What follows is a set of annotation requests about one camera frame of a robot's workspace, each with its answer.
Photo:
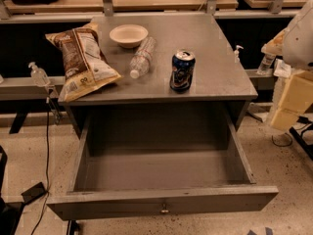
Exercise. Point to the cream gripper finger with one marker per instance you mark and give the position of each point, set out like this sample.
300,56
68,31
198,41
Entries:
293,100

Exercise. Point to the blue pepsi can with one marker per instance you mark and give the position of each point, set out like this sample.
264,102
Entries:
183,63

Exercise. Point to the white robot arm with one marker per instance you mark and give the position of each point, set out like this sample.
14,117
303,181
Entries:
298,44

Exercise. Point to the open grey top drawer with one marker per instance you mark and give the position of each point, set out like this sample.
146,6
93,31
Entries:
130,162

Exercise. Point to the brass drawer knob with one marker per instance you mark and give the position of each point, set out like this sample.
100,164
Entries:
164,209

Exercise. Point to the white packet on shelf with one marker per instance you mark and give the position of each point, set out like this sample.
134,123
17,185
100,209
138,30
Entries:
281,69

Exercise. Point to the background water bottle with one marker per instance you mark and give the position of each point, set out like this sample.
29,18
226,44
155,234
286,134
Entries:
266,64

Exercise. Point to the small pump bottle right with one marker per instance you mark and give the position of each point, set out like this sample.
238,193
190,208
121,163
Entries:
237,50

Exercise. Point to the grey cabinet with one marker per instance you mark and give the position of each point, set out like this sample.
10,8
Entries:
218,76

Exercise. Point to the clear plastic water bottle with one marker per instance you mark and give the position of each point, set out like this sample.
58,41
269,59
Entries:
141,61

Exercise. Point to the white paper bowl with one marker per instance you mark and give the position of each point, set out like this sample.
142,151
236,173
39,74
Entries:
128,35

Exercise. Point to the brown chip bag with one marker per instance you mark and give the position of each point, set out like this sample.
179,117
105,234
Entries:
86,67

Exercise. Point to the hand sanitizer bottle left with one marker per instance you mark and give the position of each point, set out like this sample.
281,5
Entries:
38,75

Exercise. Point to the black box on floor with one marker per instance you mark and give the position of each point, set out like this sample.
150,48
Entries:
33,193

